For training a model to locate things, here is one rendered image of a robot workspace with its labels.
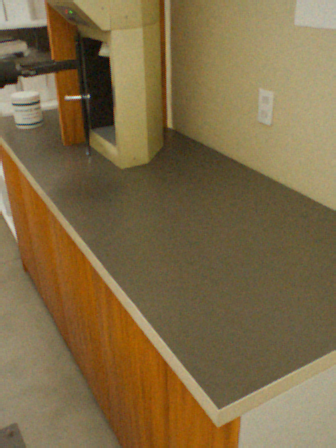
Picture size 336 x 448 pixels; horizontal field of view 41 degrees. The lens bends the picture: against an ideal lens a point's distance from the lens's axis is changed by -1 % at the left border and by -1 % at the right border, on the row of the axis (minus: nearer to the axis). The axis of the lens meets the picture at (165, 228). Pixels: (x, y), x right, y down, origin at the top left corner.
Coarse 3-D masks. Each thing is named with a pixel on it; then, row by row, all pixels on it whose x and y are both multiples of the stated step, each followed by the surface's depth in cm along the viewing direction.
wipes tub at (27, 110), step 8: (16, 96) 207; (24, 96) 207; (32, 96) 208; (16, 104) 208; (24, 104) 207; (32, 104) 209; (16, 112) 210; (24, 112) 209; (32, 112) 210; (40, 112) 214; (16, 120) 213; (24, 120) 211; (32, 120) 212; (40, 120) 215; (24, 128) 213; (32, 128) 214
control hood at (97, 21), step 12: (48, 0) 155; (60, 0) 143; (72, 0) 134; (84, 0) 135; (96, 0) 136; (108, 0) 138; (84, 12) 137; (96, 12) 138; (108, 12) 140; (72, 24) 165; (96, 24) 140; (108, 24) 141
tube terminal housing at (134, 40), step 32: (128, 0) 141; (96, 32) 153; (128, 32) 145; (160, 32) 165; (128, 64) 150; (128, 96) 155; (160, 96) 175; (128, 128) 160; (160, 128) 180; (128, 160) 165
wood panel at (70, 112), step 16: (160, 0) 184; (48, 16) 166; (160, 16) 186; (48, 32) 171; (64, 32) 171; (64, 48) 173; (160, 64) 196; (64, 80) 178; (64, 96) 181; (64, 112) 184; (80, 112) 187; (64, 128) 187; (80, 128) 190; (64, 144) 190
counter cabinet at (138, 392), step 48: (0, 144) 230; (48, 240) 180; (48, 288) 211; (96, 288) 133; (96, 336) 149; (144, 336) 105; (96, 384) 171; (144, 384) 116; (144, 432) 128; (192, 432) 94; (240, 432) 79; (288, 432) 88
